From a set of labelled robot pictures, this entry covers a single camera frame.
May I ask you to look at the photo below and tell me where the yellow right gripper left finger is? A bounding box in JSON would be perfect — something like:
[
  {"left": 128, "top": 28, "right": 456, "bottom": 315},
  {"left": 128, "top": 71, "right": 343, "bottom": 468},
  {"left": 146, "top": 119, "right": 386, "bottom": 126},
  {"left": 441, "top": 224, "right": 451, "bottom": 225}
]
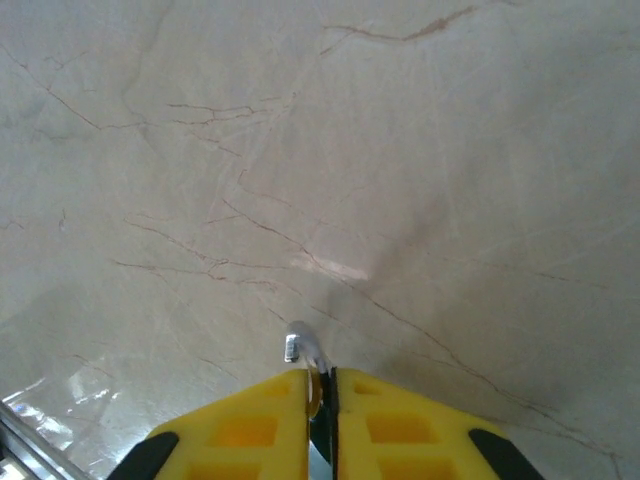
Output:
[{"left": 111, "top": 368, "right": 309, "bottom": 480}]

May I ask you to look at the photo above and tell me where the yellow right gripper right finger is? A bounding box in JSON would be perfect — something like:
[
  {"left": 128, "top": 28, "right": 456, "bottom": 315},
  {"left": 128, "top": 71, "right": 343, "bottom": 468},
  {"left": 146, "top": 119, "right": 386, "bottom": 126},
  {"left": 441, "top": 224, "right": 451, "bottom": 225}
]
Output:
[{"left": 319, "top": 366, "right": 547, "bottom": 480}]

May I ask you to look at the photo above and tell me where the small silver metal object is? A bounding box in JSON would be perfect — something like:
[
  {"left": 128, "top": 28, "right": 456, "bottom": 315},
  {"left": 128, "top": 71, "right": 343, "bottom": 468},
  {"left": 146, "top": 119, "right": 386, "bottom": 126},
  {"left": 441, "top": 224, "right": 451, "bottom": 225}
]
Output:
[{"left": 283, "top": 319, "right": 333, "bottom": 420}]

